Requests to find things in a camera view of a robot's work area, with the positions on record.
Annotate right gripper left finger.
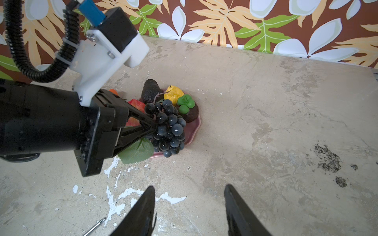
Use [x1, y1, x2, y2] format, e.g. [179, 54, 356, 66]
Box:
[110, 186, 157, 236]

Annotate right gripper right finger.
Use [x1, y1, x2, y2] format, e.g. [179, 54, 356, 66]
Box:
[224, 184, 271, 236]

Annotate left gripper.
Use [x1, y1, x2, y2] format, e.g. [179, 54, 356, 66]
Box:
[74, 89, 157, 177]

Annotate red tomato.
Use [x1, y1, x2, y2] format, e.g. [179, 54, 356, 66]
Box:
[125, 98, 147, 127]

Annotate black grape bunch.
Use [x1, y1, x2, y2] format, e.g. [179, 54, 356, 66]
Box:
[118, 98, 187, 165]

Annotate dark avocado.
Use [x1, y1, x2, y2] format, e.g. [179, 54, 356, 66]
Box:
[141, 79, 163, 104]

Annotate yellow pear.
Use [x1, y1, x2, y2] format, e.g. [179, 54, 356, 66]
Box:
[164, 86, 185, 106]

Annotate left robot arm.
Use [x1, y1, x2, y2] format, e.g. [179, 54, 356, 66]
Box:
[1, 79, 157, 177]

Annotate upper orange kumquat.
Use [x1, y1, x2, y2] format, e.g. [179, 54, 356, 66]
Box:
[109, 89, 119, 95]

